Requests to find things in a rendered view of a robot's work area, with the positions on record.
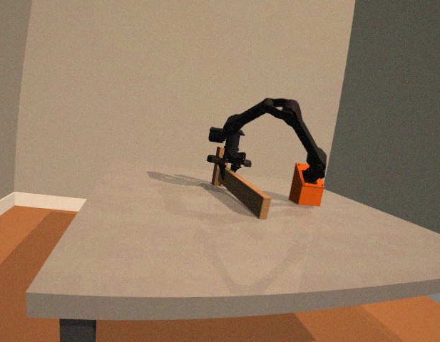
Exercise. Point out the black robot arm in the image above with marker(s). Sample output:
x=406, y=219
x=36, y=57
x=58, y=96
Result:
x=291, y=114

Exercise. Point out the wooden post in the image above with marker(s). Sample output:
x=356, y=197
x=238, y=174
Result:
x=219, y=153

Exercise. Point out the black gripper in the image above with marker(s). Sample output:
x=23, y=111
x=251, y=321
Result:
x=221, y=161

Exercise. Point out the wooden rail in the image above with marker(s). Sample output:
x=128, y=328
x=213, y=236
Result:
x=253, y=198

